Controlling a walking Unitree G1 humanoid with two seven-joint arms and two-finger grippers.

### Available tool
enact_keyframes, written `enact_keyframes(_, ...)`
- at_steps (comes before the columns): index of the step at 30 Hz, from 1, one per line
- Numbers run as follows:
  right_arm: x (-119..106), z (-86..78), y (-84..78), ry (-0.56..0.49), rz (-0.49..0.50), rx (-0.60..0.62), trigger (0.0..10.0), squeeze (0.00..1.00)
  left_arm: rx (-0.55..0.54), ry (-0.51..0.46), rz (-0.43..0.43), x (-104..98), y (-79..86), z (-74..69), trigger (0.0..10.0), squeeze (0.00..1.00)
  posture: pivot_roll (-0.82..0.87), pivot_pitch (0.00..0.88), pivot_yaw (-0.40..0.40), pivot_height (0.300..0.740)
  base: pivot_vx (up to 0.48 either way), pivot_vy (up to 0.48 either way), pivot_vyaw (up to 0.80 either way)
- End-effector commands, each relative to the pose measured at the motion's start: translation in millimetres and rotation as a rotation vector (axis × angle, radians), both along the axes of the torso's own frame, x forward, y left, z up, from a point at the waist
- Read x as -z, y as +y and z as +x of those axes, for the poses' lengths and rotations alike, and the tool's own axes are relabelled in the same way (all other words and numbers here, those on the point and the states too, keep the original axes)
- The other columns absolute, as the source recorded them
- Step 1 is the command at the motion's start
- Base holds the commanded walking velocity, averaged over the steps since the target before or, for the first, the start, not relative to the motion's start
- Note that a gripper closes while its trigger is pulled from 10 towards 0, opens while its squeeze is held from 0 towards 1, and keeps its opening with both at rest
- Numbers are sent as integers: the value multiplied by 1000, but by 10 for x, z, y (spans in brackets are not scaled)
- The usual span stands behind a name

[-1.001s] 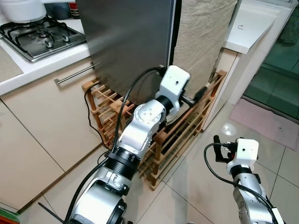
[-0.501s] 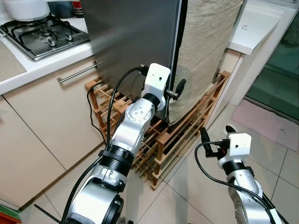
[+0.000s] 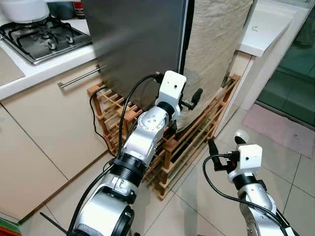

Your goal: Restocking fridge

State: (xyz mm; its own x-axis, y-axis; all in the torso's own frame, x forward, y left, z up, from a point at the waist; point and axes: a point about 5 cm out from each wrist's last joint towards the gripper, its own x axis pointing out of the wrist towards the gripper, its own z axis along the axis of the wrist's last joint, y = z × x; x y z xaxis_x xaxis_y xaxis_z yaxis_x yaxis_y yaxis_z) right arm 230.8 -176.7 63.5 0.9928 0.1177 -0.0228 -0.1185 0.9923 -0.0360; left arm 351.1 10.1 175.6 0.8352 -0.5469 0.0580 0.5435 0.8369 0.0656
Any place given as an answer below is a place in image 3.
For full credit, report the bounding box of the white fridge door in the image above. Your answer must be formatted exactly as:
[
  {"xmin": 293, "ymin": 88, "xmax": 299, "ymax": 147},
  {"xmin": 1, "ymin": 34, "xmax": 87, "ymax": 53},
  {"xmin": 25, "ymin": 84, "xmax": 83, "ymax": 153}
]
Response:
[{"xmin": 178, "ymin": 0, "xmax": 195, "ymax": 101}]

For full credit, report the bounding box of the grey steel mini fridge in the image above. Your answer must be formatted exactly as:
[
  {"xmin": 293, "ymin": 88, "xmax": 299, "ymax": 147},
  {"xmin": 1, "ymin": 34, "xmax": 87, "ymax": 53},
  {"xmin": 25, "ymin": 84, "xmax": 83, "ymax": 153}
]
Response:
[{"xmin": 81, "ymin": 0, "xmax": 195, "ymax": 111}]

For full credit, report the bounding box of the wooden wine rack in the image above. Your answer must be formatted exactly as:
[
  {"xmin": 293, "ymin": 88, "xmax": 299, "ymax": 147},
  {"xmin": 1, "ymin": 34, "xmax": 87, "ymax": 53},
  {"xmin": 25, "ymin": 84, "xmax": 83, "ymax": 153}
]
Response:
[{"xmin": 88, "ymin": 74, "xmax": 242, "ymax": 200}]

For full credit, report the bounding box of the pink floor mat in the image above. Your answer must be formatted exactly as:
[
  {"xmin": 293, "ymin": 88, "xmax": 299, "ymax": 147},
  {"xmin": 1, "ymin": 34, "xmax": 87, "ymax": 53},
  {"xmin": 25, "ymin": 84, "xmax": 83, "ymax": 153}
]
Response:
[{"xmin": 241, "ymin": 103, "xmax": 315, "ymax": 159}]

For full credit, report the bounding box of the beige crumpled cloth cover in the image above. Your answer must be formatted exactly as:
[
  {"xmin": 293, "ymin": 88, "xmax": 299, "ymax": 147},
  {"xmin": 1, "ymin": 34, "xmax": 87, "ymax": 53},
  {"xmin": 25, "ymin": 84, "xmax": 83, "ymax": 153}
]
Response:
[{"xmin": 177, "ymin": 0, "xmax": 254, "ymax": 132}]

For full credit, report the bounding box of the white side cabinet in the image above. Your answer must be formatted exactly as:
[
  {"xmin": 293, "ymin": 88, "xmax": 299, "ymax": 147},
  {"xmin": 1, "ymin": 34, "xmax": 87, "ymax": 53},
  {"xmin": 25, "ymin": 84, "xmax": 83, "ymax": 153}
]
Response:
[{"xmin": 217, "ymin": 0, "xmax": 315, "ymax": 133}]

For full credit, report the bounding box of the dark red jar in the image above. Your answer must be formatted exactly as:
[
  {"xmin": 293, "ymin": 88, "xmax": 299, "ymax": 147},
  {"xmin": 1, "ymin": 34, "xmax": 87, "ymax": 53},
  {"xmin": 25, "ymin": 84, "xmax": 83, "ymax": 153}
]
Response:
[{"xmin": 73, "ymin": 0, "xmax": 85, "ymax": 19}]

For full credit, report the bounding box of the beige kitchen cabinet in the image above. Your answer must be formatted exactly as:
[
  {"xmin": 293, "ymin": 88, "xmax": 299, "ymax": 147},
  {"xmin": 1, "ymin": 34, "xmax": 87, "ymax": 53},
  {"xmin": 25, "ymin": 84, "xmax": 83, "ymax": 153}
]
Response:
[{"xmin": 0, "ymin": 49, "xmax": 121, "ymax": 222}]

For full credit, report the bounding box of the steel gas hob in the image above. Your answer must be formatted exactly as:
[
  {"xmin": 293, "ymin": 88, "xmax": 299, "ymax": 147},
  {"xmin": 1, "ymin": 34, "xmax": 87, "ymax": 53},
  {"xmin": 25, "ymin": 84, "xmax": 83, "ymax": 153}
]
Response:
[{"xmin": 0, "ymin": 15, "xmax": 94, "ymax": 65}]

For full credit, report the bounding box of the dark blue pot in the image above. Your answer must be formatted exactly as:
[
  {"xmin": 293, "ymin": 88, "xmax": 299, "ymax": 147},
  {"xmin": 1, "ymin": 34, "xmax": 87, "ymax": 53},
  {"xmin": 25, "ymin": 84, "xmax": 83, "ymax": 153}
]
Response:
[{"xmin": 47, "ymin": 0, "xmax": 74, "ymax": 20}]

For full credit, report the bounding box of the white cooking pot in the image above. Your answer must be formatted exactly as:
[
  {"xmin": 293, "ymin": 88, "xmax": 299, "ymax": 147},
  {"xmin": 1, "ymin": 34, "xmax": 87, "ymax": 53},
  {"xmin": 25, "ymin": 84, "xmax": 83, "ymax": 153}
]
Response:
[{"xmin": 0, "ymin": 0, "xmax": 50, "ymax": 24}]

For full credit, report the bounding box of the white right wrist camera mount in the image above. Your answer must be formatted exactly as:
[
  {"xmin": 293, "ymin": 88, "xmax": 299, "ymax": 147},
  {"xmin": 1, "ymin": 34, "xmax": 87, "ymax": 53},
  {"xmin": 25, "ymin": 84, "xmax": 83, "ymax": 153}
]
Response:
[{"xmin": 235, "ymin": 144, "xmax": 263, "ymax": 178}]

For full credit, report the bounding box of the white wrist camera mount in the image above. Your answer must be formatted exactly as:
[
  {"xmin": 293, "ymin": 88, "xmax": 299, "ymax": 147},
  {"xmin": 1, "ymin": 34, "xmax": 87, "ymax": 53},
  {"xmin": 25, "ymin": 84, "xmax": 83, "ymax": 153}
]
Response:
[
  {"xmin": 157, "ymin": 70, "xmax": 188, "ymax": 106},
  {"xmin": 235, "ymin": 144, "xmax": 263, "ymax": 178}
]

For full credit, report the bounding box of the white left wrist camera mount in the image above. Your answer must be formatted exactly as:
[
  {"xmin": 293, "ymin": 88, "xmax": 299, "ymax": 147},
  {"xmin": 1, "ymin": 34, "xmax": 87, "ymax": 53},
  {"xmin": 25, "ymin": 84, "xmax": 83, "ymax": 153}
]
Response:
[{"xmin": 157, "ymin": 70, "xmax": 188, "ymax": 106}]

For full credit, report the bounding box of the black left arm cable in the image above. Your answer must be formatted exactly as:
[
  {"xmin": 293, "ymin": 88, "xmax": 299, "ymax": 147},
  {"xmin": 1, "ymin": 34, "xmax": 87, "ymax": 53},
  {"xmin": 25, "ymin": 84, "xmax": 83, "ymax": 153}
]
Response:
[{"xmin": 66, "ymin": 73, "xmax": 165, "ymax": 236}]

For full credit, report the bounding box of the black fridge power cord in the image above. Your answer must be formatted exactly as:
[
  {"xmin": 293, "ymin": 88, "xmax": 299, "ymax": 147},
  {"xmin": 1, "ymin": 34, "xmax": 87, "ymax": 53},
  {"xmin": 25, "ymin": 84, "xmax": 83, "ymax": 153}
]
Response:
[{"xmin": 89, "ymin": 86, "xmax": 119, "ymax": 158}]

